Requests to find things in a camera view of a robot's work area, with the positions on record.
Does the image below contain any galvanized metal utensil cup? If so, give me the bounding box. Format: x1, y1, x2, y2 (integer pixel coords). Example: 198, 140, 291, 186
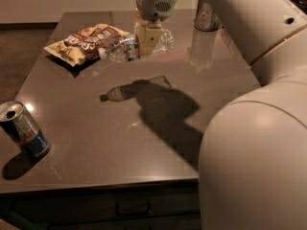
194, 0, 220, 32

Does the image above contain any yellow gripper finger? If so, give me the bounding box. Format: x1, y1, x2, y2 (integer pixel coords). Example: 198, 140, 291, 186
140, 23, 163, 56

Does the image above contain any brown yellow chip bag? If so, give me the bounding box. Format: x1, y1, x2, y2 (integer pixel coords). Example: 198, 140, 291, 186
44, 24, 130, 67

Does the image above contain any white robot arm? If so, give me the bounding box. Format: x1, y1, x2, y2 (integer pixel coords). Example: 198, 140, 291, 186
199, 0, 307, 230

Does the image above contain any dark drawer with handle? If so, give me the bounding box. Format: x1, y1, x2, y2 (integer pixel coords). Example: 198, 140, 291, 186
12, 185, 200, 225

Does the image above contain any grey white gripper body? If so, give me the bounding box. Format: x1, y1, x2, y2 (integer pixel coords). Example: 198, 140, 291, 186
135, 0, 177, 23

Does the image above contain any clear plastic water bottle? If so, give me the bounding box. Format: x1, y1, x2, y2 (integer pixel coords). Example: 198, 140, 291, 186
98, 30, 175, 62

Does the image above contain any silver blue energy drink can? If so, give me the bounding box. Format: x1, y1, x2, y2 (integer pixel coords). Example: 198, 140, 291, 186
0, 101, 50, 158

